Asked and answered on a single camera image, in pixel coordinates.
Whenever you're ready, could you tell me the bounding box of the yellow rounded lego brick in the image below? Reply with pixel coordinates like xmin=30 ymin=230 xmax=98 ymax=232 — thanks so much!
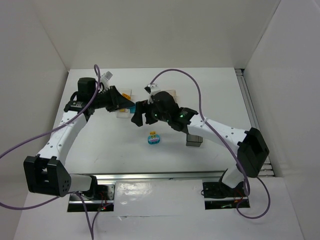
xmin=122 ymin=93 xmax=131 ymax=100

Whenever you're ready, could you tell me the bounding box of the teal lego brick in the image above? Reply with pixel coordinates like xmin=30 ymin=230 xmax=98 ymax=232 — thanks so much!
xmin=129 ymin=106 xmax=136 ymax=114

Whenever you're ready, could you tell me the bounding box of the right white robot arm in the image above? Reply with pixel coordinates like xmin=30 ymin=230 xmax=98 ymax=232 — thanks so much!
xmin=131 ymin=91 xmax=270 ymax=189

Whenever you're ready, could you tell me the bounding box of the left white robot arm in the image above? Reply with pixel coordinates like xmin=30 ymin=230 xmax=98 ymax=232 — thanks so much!
xmin=23 ymin=77 xmax=135 ymax=197

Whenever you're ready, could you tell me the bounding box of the clear plastic container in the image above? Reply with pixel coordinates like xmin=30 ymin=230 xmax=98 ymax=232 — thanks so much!
xmin=116 ymin=88 xmax=133 ymax=119

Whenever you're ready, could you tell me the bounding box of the orange transparent container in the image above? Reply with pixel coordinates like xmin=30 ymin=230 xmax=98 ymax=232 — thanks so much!
xmin=166 ymin=89 xmax=179 ymax=103

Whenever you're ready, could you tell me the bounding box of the teal frog oval lego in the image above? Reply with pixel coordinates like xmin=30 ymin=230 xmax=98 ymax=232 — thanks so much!
xmin=147 ymin=135 xmax=161 ymax=145

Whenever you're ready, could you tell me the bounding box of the smoky grey container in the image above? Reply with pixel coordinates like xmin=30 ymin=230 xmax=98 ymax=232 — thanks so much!
xmin=186 ymin=134 xmax=203 ymax=147

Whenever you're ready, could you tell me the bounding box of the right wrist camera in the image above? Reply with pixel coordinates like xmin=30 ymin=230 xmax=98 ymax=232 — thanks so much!
xmin=144 ymin=83 xmax=161 ymax=104

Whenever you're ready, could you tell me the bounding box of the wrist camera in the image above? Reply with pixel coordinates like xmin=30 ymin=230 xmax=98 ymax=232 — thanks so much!
xmin=100 ymin=71 xmax=113 ymax=89
xmin=144 ymin=83 xmax=161 ymax=104

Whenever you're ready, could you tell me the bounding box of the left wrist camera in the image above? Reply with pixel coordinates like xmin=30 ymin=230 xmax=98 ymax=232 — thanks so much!
xmin=100 ymin=71 xmax=113 ymax=89

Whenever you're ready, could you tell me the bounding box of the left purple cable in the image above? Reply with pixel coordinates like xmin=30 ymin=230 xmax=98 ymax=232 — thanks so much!
xmin=0 ymin=64 xmax=113 ymax=240

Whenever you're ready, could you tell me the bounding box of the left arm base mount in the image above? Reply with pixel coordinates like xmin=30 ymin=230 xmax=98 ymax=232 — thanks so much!
xmin=67 ymin=182 xmax=116 ymax=213

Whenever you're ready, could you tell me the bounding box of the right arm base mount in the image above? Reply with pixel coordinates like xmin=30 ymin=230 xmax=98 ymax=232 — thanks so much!
xmin=200 ymin=182 xmax=250 ymax=210

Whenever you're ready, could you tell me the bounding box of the aluminium rail right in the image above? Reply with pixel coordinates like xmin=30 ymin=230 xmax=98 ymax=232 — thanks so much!
xmin=234 ymin=68 xmax=275 ymax=178

